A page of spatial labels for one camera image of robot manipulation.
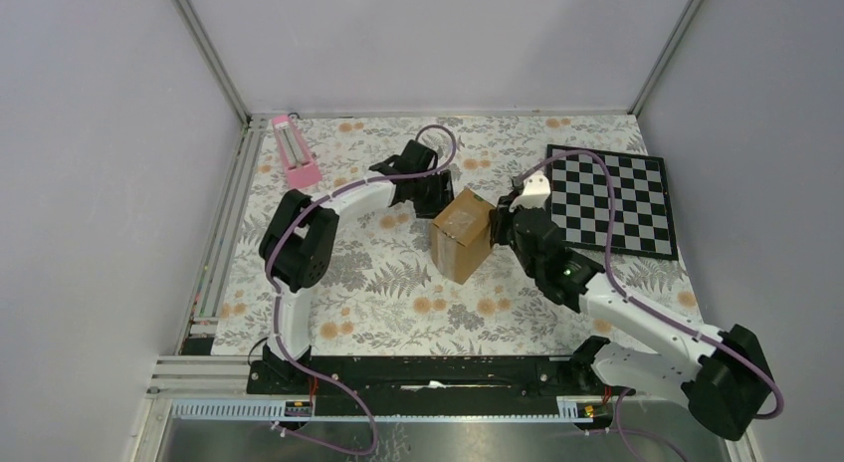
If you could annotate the grey slotted cable duct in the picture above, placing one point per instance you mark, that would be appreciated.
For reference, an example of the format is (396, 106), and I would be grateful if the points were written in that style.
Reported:
(415, 407)

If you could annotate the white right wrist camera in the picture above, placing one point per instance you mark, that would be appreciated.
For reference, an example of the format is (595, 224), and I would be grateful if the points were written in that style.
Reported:
(532, 192)

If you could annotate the pink metronome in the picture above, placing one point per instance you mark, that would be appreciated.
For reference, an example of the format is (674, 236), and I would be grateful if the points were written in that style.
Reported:
(298, 163)

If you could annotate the black white checkerboard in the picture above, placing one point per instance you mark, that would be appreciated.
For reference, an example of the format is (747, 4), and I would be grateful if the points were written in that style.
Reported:
(584, 190)

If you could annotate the brown cardboard express box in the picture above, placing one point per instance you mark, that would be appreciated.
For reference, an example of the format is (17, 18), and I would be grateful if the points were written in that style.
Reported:
(460, 236)

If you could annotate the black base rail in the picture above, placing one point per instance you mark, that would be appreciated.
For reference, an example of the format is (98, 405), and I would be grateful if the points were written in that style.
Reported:
(364, 378)

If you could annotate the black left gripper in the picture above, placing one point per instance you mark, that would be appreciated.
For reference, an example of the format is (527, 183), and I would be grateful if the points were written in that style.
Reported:
(444, 195)

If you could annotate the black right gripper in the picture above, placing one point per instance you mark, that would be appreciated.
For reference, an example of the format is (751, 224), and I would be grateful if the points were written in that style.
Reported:
(500, 217)

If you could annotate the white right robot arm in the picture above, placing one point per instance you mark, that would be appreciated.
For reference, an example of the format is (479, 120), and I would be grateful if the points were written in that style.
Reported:
(721, 377)

